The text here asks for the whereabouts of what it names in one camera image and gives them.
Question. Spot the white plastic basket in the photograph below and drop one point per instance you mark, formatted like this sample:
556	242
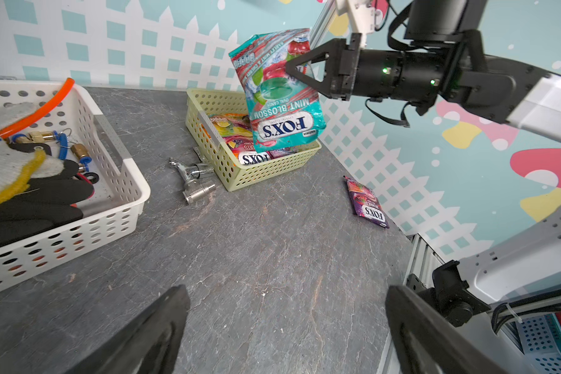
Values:
111	213

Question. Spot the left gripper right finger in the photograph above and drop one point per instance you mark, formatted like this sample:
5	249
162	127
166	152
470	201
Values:
425	342

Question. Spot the orange Fox's fruits bag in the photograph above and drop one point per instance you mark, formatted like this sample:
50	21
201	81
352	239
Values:
236	131

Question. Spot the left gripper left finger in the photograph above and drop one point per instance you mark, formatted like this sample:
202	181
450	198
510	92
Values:
149	343

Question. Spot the purple Fox's berries bag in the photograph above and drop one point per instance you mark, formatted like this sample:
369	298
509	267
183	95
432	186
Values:
243	149

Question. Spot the yellow black tool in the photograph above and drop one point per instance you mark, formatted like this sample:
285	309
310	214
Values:
48	203

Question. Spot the blue white work glove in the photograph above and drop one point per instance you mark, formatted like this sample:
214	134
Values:
18	168

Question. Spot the teal Fox's mint bag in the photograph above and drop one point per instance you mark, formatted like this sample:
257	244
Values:
283	111

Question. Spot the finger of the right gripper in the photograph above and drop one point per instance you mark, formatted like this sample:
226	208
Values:
319	69

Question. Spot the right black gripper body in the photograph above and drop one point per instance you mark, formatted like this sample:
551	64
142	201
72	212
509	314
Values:
409	76

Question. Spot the metal fitting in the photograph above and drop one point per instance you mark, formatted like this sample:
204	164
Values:
197	183

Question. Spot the purple Fox's bag near wall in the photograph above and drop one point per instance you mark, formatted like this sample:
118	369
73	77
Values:
365	203

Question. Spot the green plastic basket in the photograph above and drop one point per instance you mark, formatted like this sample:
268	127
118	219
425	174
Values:
234	173

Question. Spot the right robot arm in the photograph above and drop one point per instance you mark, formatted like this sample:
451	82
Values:
506	92

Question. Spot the orange tube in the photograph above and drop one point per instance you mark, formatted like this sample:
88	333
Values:
22	124

